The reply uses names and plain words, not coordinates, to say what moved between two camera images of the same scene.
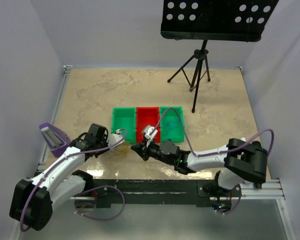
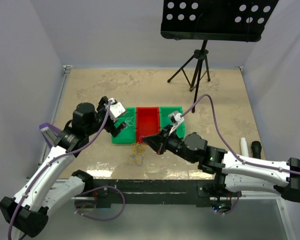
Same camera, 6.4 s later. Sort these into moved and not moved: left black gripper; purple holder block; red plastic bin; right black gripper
Moved: left black gripper; right black gripper
Not moved: red plastic bin; purple holder block
